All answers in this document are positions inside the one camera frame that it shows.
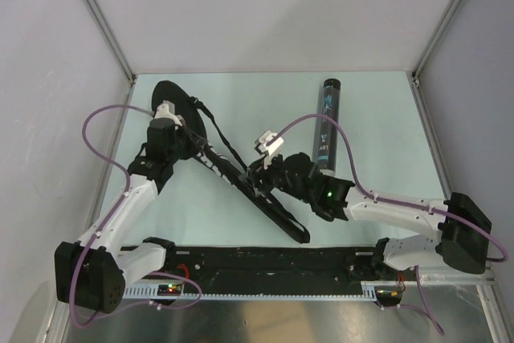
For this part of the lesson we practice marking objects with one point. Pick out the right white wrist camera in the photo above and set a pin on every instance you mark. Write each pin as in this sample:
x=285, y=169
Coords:
x=268, y=146

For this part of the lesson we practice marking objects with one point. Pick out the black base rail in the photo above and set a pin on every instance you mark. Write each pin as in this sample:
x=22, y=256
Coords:
x=299, y=270

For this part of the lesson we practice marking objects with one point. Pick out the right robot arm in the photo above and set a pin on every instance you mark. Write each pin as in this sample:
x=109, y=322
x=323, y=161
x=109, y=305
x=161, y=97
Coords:
x=452, y=231

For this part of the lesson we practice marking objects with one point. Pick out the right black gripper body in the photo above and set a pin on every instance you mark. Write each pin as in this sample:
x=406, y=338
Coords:
x=271, y=177

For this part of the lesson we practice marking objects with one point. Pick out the black shuttlecock tube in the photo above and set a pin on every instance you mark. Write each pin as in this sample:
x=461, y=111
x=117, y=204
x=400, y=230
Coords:
x=325, y=141

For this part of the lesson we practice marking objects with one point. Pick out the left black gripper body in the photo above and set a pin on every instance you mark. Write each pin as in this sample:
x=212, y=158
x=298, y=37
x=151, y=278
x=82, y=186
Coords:
x=185, y=146

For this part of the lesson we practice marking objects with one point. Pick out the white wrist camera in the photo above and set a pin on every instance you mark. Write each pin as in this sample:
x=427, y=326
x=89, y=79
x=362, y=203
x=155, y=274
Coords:
x=165, y=116
x=268, y=146

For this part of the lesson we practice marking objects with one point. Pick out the black racket cover bag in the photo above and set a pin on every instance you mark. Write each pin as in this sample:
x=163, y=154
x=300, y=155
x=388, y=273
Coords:
x=190, y=108

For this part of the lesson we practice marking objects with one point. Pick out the left aluminium frame post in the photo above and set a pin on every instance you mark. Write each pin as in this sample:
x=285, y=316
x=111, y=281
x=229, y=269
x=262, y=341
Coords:
x=109, y=37

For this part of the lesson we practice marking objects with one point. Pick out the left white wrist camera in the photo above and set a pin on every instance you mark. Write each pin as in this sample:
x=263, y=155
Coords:
x=165, y=116

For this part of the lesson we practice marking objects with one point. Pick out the aluminium frame post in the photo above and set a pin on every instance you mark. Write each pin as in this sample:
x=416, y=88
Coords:
x=443, y=24
x=109, y=37

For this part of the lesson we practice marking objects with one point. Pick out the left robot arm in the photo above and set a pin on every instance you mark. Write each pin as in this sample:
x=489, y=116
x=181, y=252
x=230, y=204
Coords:
x=93, y=272

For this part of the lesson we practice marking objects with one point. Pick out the grey slotted cable duct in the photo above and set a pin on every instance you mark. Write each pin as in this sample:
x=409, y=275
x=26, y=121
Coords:
x=166, y=292

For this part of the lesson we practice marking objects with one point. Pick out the right aluminium frame post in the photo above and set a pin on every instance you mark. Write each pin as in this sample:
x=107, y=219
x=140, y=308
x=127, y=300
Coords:
x=443, y=24

